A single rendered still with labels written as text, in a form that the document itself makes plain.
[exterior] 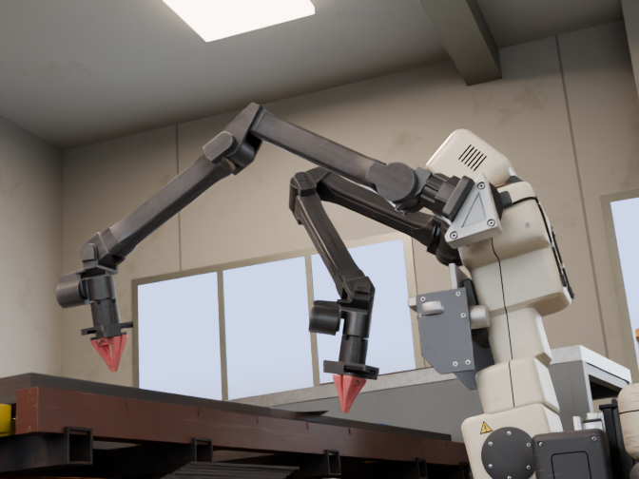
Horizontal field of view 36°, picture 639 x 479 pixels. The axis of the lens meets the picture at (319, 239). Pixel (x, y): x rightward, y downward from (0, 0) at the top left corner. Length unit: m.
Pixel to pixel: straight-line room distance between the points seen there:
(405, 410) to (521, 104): 3.01
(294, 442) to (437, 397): 0.98
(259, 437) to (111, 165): 4.79
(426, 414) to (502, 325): 0.94
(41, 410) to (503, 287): 0.94
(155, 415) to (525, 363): 0.70
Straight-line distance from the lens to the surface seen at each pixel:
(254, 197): 5.87
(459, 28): 5.05
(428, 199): 1.82
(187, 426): 1.61
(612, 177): 5.34
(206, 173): 2.03
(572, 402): 2.68
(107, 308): 2.11
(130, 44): 5.38
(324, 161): 1.92
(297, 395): 3.01
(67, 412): 1.41
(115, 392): 1.55
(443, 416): 2.79
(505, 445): 1.84
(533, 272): 1.91
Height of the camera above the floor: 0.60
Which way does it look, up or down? 17 degrees up
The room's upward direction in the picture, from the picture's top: 4 degrees counter-clockwise
